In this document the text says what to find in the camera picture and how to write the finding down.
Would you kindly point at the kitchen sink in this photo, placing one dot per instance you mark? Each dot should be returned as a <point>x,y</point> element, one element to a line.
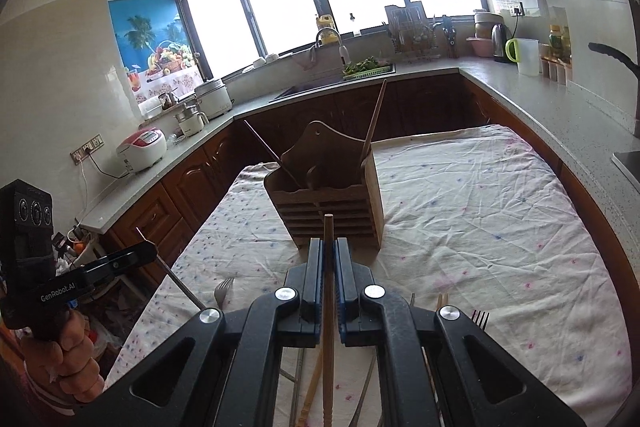
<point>320,84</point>

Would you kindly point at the beige lidded container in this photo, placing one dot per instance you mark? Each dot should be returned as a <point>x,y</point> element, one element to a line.
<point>487,26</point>

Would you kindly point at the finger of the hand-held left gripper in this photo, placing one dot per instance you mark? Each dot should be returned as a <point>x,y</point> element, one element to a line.
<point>120,259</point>

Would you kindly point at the plain wooden chopstick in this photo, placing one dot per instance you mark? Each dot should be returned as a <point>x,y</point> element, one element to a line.
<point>375,117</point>
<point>328,257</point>

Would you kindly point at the small white electric pot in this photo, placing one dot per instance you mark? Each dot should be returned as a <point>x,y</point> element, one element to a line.
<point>192,122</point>

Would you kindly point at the yellow oil bottle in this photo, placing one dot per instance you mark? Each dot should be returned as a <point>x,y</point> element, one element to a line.
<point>325,32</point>

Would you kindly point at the pink plastic basin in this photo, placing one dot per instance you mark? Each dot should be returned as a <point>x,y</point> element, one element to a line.
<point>480,47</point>

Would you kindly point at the wooden base cabinets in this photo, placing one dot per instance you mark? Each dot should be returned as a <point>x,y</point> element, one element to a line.
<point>200,177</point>

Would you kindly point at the white flecked tablecloth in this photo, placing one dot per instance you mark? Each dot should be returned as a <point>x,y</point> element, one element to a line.
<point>475,217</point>

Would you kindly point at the basket of green vegetables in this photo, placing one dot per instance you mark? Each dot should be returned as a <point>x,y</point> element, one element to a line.
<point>365,67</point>

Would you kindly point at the wooden utensil holder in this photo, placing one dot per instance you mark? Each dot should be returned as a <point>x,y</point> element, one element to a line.
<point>350,207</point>

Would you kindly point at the dark chopstick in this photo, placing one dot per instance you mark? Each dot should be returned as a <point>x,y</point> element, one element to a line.
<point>262,142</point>

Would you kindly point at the black wok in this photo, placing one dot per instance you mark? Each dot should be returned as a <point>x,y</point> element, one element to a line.
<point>615,54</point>

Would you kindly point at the yellow condiment bottle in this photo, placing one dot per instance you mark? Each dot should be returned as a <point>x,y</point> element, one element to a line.
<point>557,39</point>

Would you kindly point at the person's left hand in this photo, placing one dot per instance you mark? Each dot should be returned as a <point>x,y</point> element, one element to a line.
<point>65,357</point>

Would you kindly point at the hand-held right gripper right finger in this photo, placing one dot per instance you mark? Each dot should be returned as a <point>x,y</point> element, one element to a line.
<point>345,307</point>

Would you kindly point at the steel kitchen faucet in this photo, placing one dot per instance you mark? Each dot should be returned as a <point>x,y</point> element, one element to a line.
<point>327,38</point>

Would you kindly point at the red and white rice cooker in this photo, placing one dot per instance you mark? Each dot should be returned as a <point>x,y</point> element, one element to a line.
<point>142,149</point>

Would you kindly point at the metal spoon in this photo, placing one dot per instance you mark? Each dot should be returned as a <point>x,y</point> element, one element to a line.
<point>364,389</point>

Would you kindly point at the metal fork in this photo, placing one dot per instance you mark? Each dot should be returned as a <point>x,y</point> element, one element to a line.
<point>222,294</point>
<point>480,321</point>

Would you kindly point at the tropical fruit wall poster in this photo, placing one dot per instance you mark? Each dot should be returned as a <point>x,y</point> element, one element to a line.
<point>150,42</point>

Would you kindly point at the single wall outlet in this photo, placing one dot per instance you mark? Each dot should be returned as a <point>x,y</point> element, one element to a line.
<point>516,9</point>

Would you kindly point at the large white cooker pot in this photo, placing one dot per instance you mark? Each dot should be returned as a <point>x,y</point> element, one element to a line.
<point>215,97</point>

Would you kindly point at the row of spice jars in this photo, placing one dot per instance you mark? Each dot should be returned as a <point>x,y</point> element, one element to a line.
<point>555,69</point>

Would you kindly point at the steel gas stove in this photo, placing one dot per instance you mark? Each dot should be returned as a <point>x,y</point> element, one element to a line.
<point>627,167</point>

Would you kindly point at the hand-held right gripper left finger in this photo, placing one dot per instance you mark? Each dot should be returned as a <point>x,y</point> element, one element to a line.
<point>311,309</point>

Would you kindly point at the steel electric kettle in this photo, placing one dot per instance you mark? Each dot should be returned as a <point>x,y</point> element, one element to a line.
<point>500,44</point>

